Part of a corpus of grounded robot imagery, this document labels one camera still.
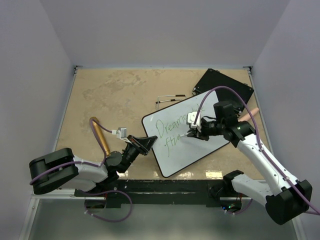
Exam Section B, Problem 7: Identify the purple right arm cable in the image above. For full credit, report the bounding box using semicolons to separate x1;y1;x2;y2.
194;85;320;216

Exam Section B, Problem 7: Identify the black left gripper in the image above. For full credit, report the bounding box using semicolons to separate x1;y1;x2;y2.
120;134;157;173

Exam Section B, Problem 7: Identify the gold toy microphone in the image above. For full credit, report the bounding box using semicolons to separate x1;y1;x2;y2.
89;117;111;158

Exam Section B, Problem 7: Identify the black wire whiteboard stand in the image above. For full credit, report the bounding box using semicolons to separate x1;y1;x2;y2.
155;94;187;111

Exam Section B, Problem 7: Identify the white whiteboard black frame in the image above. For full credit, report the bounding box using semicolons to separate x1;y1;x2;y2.
141;91;229;178

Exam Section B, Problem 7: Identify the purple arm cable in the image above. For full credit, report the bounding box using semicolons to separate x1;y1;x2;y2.
29;118;134;223
194;85;320;216

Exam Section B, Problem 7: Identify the black ribbed board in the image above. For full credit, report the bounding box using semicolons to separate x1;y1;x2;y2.
192;68;254;115

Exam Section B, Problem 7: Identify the pink beige cylinder toy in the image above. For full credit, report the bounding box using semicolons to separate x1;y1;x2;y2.
238;107;259;122

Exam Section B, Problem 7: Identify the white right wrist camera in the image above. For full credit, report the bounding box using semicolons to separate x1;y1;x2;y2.
186;111;201;132

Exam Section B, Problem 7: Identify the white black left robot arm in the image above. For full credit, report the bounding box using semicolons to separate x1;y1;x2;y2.
29;135;158;196

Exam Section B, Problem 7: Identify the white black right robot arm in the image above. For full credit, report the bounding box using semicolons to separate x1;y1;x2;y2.
186;101;313;225

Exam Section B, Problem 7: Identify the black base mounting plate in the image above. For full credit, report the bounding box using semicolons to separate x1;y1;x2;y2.
74;179;248;212

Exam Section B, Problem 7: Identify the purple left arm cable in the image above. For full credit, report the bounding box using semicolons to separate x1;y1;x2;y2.
29;118;134;223

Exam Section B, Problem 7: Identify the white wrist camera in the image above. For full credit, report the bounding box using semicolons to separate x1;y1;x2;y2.
186;111;201;132
111;127;127;141

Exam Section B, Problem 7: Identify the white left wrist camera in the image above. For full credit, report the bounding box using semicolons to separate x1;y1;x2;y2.
111;127;127;141

